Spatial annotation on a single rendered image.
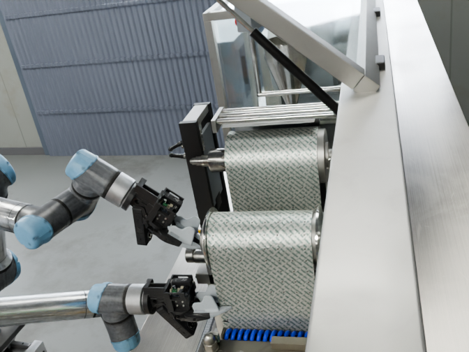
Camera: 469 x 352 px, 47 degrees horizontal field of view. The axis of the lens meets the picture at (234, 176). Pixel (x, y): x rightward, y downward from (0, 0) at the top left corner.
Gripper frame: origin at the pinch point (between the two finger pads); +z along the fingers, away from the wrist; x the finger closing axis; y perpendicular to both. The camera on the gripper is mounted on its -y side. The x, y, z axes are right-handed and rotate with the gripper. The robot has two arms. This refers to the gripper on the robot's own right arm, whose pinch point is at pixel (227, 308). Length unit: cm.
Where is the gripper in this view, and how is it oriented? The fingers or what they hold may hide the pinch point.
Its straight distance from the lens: 132.6
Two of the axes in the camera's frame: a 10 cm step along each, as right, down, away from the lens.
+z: 9.6, -0.4, -2.6
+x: 2.1, -4.7, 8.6
